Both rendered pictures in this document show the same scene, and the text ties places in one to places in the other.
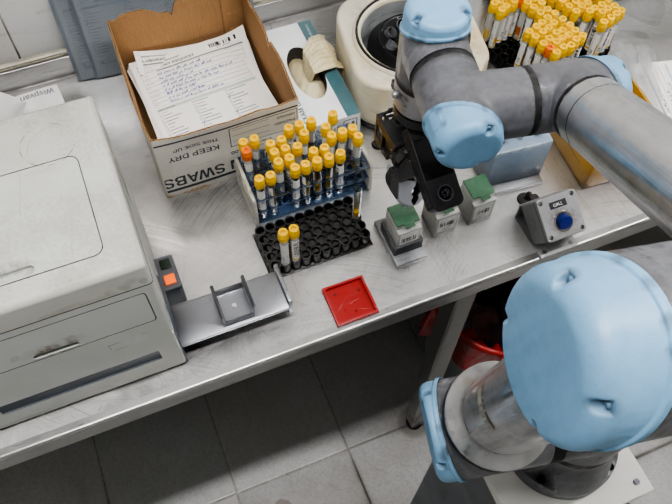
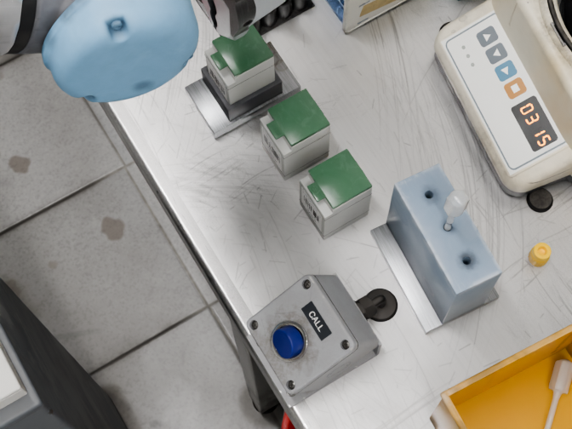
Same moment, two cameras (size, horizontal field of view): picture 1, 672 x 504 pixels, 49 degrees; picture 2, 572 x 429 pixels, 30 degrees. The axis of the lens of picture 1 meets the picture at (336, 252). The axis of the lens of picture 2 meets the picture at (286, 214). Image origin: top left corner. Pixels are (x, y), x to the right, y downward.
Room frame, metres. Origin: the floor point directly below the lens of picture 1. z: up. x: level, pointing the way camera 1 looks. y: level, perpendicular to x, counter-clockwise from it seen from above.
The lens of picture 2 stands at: (0.61, -0.55, 1.75)
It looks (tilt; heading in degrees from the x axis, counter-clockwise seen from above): 70 degrees down; 85
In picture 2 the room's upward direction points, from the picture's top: 3 degrees counter-clockwise
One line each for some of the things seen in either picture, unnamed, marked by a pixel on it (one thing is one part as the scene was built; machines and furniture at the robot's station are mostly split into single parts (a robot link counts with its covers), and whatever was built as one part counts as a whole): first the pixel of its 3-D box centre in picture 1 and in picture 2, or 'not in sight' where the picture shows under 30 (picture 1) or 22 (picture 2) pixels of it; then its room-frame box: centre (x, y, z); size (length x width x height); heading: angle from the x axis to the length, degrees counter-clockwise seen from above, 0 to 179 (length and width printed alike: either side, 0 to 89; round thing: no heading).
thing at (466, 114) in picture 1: (471, 109); not in sight; (0.53, -0.14, 1.30); 0.11 x 0.11 x 0.08; 12
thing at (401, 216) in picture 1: (404, 215); (238, 50); (0.62, -0.10, 0.95); 0.05 x 0.04 x 0.01; 24
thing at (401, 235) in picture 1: (402, 227); (241, 69); (0.62, -0.10, 0.92); 0.05 x 0.04 x 0.06; 24
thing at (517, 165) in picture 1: (512, 157); (439, 248); (0.76, -0.29, 0.92); 0.10 x 0.07 x 0.10; 109
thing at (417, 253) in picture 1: (401, 236); (242, 84); (0.62, -0.10, 0.89); 0.09 x 0.05 x 0.04; 24
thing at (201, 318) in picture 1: (219, 309); not in sight; (0.46, 0.17, 0.92); 0.21 x 0.07 x 0.05; 114
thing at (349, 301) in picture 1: (350, 300); not in sight; (0.51, -0.02, 0.88); 0.07 x 0.07 x 0.01; 24
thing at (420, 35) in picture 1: (433, 44); not in sight; (0.62, -0.10, 1.30); 0.09 x 0.08 x 0.11; 12
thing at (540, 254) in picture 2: not in sight; (540, 254); (0.85, -0.29, 0.89); 0.02 x 0.02 x 0.02
